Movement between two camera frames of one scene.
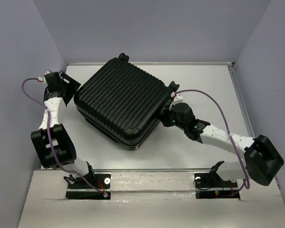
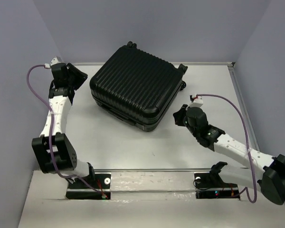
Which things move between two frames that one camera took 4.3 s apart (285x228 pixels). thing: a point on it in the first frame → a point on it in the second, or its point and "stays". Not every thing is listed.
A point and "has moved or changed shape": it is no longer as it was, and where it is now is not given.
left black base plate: (100, 181) stays
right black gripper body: (170, 119) → (191, 128)
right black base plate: (213, 180) stays
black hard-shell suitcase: (123, 101) has moved or changed shape
